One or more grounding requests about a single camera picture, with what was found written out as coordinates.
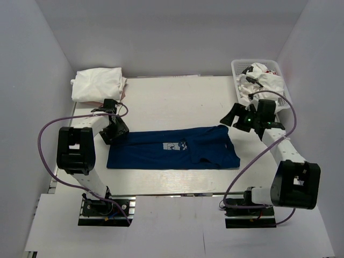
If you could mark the folded white t-shirt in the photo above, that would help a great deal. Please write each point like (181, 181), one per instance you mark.
(97, 84)

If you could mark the white t-shirt black print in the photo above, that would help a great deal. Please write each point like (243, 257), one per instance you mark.
(251, 74)

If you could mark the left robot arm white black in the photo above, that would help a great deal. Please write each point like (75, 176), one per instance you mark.
(76, 153)

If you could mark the folded pink t-shirt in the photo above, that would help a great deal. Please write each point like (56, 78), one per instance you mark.
(118, 98)

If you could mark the white plastic basket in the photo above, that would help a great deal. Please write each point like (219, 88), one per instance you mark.
(281, 100)

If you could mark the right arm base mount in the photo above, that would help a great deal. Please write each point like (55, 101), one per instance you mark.
(247, 218)

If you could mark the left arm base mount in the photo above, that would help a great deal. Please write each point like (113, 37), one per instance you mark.
(95, 212)

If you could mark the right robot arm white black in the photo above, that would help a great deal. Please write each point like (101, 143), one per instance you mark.
(296, 182)

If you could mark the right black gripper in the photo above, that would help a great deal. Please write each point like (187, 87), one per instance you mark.
(236, 110)

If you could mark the white t-shirt red print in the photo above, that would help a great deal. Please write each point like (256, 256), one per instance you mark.
(270, 81)

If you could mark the blue mickey t-shirt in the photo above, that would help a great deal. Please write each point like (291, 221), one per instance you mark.
(197, 148)

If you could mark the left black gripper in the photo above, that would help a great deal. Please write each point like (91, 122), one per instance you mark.
(121, 129)

